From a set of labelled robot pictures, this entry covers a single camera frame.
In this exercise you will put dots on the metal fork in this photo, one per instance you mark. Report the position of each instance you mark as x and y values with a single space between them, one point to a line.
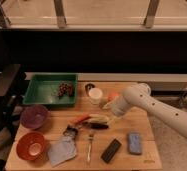
90 140

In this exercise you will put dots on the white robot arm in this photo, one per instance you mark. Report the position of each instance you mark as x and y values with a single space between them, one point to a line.
139 95

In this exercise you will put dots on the orange carrot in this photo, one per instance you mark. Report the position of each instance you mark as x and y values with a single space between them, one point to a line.
79 119

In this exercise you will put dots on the yellow banana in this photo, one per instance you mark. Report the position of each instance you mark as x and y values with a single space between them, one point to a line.
97 118

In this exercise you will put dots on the black chair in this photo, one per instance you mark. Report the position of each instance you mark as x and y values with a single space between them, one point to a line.
9 78

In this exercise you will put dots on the black remote control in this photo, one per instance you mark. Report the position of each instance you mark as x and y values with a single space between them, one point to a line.
110 151

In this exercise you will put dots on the white cup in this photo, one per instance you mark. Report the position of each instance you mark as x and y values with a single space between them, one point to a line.
95 96

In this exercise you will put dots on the grey folded cloth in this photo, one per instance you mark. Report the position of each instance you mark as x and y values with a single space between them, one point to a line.
64 149

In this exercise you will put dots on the green plastic tray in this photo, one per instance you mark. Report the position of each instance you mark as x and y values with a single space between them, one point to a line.
43 89

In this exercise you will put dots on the bunch of dark grapes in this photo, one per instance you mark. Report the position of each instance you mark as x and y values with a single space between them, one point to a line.
65 88

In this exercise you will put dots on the blue sponge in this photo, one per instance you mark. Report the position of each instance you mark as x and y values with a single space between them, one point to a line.
134 144

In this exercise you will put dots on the orange bowl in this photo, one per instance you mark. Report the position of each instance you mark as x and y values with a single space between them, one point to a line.
31 146

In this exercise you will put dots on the small dark round tin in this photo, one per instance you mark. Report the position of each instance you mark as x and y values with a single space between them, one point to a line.
88 87

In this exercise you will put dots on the purple bowl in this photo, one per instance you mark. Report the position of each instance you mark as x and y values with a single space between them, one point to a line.
33 117

